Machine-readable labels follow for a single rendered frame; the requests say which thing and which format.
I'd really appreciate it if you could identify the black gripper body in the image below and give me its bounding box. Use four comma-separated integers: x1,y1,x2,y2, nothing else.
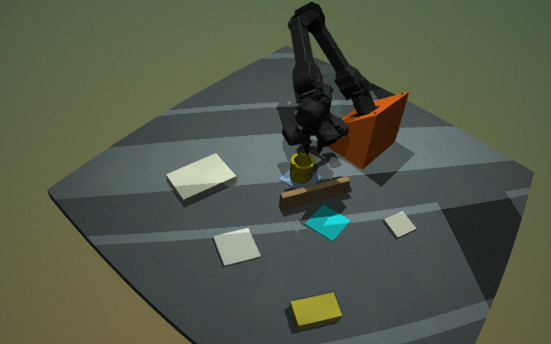
282,115,349,145

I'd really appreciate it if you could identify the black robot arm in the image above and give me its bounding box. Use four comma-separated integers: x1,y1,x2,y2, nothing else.
288,2,379,147

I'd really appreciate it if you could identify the yellow rectangular block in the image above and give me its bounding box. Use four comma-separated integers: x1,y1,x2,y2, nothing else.
289,292,342,330

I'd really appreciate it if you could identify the yellow cup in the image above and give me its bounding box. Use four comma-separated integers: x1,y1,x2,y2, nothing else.
290,153,315,184

